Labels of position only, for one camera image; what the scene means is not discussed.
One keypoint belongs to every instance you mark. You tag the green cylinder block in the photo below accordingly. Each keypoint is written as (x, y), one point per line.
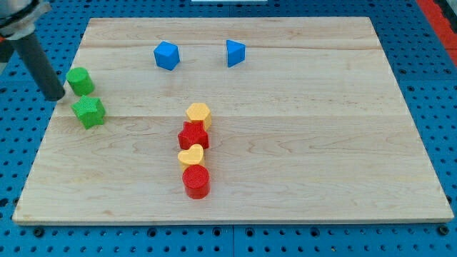
(80, 81)

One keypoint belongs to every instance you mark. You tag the yellow hexagon block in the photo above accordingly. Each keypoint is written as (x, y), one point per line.
(199, 112)

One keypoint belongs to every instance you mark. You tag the blue cube block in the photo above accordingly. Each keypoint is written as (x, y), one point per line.
(166, 55)

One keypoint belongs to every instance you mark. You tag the red star block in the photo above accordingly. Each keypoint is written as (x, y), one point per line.
(193, 133)

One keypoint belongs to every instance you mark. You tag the red cylinder block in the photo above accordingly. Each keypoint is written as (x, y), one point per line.
(196, 179)

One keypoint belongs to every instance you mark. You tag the light wooden board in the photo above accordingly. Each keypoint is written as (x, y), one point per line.
(311, 127)

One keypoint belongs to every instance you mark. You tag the green star block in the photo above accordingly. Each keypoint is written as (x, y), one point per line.
(89, 111)

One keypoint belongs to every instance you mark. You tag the yellow heart block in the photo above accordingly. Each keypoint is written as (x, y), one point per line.
(192, 156)

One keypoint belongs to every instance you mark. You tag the blue triangle block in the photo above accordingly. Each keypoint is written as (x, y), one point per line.
(236, 52)

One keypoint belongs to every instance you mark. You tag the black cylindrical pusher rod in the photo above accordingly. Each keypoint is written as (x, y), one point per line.
(41, 70)

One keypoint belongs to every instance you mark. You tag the red tape strip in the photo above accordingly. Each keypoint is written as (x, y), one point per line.
(443, 21)

